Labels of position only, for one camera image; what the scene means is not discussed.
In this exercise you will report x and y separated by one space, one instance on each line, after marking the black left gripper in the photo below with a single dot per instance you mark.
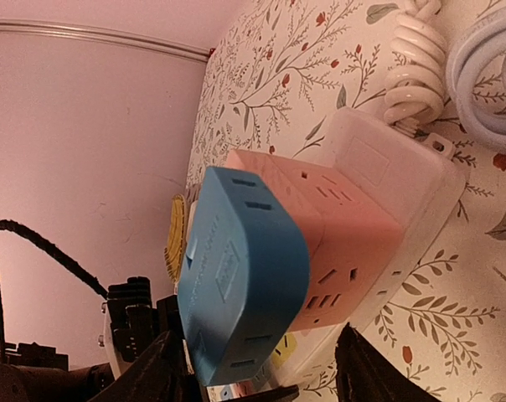
38 373

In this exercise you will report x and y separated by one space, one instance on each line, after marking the yellow woven basket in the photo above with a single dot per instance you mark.
174 249

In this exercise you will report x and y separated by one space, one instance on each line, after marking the aluminium frame post left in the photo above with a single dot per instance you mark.
104 36

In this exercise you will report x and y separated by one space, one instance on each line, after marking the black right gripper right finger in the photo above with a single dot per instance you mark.
363 374

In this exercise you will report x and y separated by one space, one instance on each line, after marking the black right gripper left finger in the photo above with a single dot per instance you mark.
159 374

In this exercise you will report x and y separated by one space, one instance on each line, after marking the pink cube socket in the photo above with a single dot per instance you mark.
350 238

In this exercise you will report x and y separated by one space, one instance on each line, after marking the light blue small adapter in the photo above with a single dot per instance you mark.
244 277

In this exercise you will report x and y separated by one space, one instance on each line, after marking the white colourful power strip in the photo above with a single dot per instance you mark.
416 183

